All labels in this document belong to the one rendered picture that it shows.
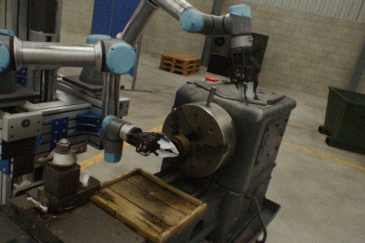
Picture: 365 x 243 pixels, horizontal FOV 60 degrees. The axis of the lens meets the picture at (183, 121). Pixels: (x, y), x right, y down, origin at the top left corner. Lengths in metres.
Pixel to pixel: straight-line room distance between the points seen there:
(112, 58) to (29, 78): 0.50
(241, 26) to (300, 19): 10.01
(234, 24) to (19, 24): 0.91
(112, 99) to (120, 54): 0.27
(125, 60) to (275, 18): 10.21
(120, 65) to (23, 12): 0.55
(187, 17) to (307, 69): 10.10
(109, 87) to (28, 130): 0.36
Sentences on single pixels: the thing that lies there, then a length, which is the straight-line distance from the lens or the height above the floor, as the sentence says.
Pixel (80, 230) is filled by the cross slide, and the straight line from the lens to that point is 0.95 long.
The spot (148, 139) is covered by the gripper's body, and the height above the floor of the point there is 1.11.
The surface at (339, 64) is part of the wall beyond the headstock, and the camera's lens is 11.14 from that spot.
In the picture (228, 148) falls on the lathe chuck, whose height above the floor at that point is 1.10.
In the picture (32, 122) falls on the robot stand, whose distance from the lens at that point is 1.31.
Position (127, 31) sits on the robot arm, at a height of 1.44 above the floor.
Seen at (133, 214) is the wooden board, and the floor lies 0.88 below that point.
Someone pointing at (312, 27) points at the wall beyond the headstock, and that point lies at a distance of 11.14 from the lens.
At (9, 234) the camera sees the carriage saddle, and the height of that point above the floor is 0.91.
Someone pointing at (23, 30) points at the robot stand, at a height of 1.37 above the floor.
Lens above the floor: 1.57
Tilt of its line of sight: 18 degrees down
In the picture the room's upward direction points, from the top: 12 degrees clockwise
